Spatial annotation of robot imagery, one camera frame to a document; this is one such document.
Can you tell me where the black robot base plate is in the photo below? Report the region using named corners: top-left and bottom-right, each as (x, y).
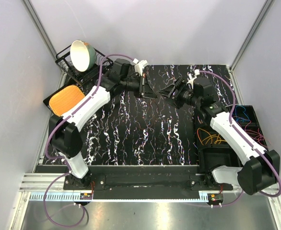
top-left (63, 165), bottom-right (233, 202)

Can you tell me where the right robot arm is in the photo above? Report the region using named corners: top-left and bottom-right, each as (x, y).
top-left (158, 77), bottom-right (281, 196)

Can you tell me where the black compartment organizer tray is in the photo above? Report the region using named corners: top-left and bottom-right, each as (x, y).
top-left (194, 105), bottom-right (268, 173)

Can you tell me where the cream and green bowl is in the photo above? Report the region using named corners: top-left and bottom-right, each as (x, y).
top-left (70, 40), bottom-right (96, 72)

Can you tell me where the black wire dish rack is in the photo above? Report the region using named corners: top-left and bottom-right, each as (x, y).
top-left (55, 45), bottom-right (126, 101)

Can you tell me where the yellow cable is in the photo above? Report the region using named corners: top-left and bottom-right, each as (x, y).
top-left (196, 128), bottom-right (227, 146)

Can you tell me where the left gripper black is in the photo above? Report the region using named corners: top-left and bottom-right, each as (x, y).
top-left (120, 73), bottom-right (158, 100)

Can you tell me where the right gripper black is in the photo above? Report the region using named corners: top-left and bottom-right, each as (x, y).
top-left (156, 77), bottom-right (200, 110)

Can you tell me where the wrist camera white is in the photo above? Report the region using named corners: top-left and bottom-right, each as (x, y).
top-left (133, 58), bottom-right (148, 76)
top-left (187, 69), bottom-right (200, 89)

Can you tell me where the black flat tray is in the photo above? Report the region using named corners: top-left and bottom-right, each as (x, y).
top-left (43, 82), bottom-right (88, 120)

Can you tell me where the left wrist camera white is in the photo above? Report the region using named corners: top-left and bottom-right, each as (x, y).
top-left (133, 58), bottom-right (148, 76)

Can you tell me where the blue cable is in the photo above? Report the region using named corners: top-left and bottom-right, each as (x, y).
top-left (234, 104), bottom-right (251, 123)

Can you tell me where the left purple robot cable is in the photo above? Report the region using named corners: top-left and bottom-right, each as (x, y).
top-left (43, 54), bottom-right (140, 227)

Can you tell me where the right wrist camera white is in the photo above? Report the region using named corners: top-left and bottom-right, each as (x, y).
top-left (187, 69), bottom-right (200, 89)

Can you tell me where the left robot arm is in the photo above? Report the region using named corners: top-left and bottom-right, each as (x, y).
top-left (47, 58), bottom-right (157, 190)

